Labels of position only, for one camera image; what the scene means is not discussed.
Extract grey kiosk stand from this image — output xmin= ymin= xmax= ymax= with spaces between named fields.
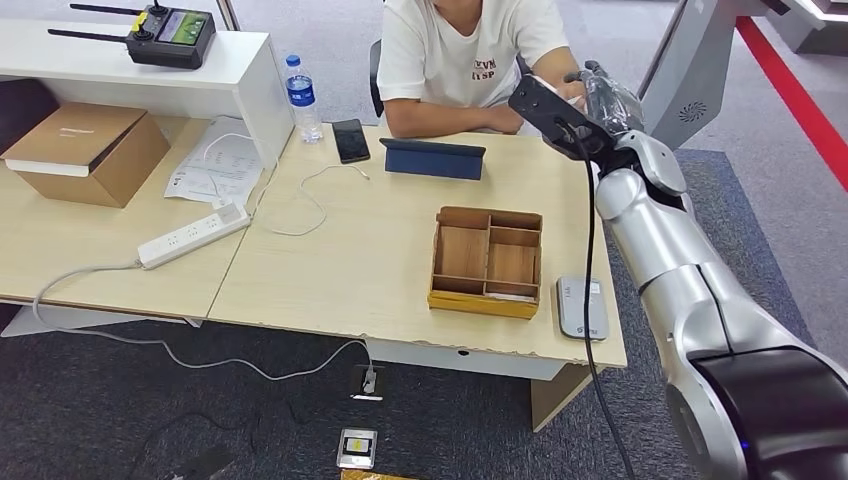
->
xmin=639 ymin=0 xmax=790 ymax=150

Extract white desk beam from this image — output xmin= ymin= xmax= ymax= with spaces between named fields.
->
xmin=365 ymin=339 xmax=568 ymax=382

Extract silver floor box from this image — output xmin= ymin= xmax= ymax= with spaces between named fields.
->
xmin=336 ymin=428 xmax=379 ymax=471

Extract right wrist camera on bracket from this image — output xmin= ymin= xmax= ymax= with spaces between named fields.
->
xmin=508 ymin=74 xmax=617 ymax=162

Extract brown cardboard box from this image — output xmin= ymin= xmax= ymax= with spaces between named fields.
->
xmin=0 ymin=101 xmax=172 ymax=209

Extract dark grey floor rug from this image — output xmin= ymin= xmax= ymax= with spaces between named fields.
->
xmin=0 ymin=148 xmax=848 ymax=480

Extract black camera cable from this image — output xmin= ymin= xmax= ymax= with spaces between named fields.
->
xmin=555 ymin=117 xmax=637 ymax=480

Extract person's right hand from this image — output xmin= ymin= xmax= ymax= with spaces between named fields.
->
xmin=483 ymin=105 xmax=526 ymax=136

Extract floor socket with plug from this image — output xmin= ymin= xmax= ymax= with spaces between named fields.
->
xmin=349 ymin=364 xmax=386 ymax=403

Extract blue tablet case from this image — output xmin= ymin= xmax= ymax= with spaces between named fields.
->
xmin=379 ymin=137 xmax=487 ymax=181

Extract black remote controller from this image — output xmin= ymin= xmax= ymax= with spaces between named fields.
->
xmin=47 ymin=0 xmax=217 ymax=71

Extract white desk foot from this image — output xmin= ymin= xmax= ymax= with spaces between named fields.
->
xmin=0 ymin=304 xmax=203 ymax=339

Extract thin white charging cable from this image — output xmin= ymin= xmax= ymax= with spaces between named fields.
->
xmin=201 ymin=132 xmax=371 ymax=238

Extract person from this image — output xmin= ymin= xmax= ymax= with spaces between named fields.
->
xmin=376 ymin=0 xmax=588 ymax=139

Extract printed paper sheets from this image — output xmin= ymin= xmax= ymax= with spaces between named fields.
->
xmin=164 ymin=117 xmax=265 ymax=208

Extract black smartphone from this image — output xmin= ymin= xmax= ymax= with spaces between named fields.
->
xmin=331 ymin=119 xmax=372 ymax=165

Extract white power strip cable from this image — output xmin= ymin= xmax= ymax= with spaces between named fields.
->
xmin=31 ymin=261 xmax=376 ymax=392

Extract grey display platform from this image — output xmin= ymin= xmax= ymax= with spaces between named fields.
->
xmin=761 ymin=0 xmax=848 ymax=58

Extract white desk shelf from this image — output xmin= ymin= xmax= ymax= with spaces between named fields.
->
xmin=0 ymin=18 xmax=295 ymax=167

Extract white power strip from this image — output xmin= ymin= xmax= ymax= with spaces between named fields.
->
xmin=137 ymin=201 xmax=252 ymax=271

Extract black floor cable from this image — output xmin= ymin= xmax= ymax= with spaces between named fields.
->
xmin=125 ymin=397 xmax=313 ymax=480

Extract wooden compartment tray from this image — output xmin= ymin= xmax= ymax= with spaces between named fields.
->
xmin=427 ymin=205 xmax=544 ymax=321

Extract wooden desk leg panel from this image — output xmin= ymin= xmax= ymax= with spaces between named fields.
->
xmin=529 ymin=362 xmax=594 ymax=433

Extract black office chair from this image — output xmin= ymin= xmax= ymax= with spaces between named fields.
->
xmin=368 ymin=39 xmax=387 ymax=119

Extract metal pole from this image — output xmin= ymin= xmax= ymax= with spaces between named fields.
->
xmin=215 ymin=0 xmax=241 ymax=32

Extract dark bag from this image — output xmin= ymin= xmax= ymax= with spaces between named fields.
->
xmin=0 ymin=78 xmax=60 ymax=154

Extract clear water bottle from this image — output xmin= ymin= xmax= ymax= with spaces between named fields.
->
xmin=284 ymin=54 xmax=325 ymax=145

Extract person's left hand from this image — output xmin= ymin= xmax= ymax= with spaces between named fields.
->
xmin=555 ymin=78 xmax=588 ymax=111

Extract white card reader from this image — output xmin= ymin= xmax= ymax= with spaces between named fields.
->
xmin=555 ymin=275 xmax=609 ymax=342

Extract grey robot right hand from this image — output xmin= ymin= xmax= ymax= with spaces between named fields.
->
xmin=566 ymin=60 xmax=645 ymax=138

